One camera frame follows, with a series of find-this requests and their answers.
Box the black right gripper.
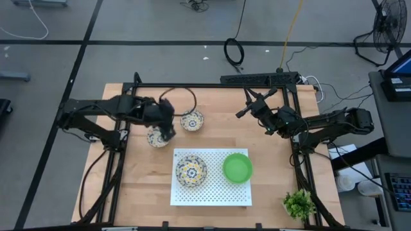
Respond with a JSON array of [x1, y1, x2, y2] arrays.
[[236, 86, 279, 126]]

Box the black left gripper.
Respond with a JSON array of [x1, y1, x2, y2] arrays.
[[157, 98, 177, 142]]

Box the yellow bowl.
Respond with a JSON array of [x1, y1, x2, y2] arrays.
[[175, 155, 208, 188], [179, 109, 205, 132], [146, 125, 171, 149]]

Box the green plastic mini bowl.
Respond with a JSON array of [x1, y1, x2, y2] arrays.
[[222, 152, 254, 185]]

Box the white perforated mat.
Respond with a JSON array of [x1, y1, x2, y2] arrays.
[[170, 148, 253, 207]]

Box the small artificial green plant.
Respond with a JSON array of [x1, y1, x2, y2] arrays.
[[281, 188, 317, 224]]

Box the white round container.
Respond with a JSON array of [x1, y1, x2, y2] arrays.
[[356, 179, 379, 197], [335, 175, 356, 193]]

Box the white sheet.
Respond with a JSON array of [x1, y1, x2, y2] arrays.
[[327, 143, 370, 184]]

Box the black laptop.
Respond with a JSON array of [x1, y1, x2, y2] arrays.
[[380, 49, 411, 103]]

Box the grey desk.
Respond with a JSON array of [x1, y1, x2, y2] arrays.
[[368, 70, 411, 158], [374, 153, 411, 231]]

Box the black floor fan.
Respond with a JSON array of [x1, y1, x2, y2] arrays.
[[353, 0, 408, 67]]

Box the grey furniture foot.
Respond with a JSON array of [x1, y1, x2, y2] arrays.
[[11, 0, 69, 8], [0, 71, 31, 83]]

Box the black chair base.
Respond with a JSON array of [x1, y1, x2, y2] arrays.
[[0, 98, 13, 116]]

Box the black backlit keyboard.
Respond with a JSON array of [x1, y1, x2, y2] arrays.
[[384, 172, 411, 212]]

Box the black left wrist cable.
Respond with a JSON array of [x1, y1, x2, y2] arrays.
[[159, 87, 198, 117]]

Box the black aluminium table frame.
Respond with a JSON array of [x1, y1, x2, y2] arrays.
[[76, 72, 346, 229]]

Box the black coiled cable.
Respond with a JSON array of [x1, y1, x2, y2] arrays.
[[223, 0, 247, 73]]

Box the white cable loop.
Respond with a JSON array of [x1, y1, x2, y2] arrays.
[[300, 74, 325, 104]]

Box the yellow cable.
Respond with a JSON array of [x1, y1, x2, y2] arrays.
[[279, 0, 304, 70]]

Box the black cable bundle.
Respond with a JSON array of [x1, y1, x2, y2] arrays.
[[179, 0, 209, 13]]

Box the white floor cable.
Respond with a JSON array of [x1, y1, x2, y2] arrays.
[[0, 0, 49, 41]]

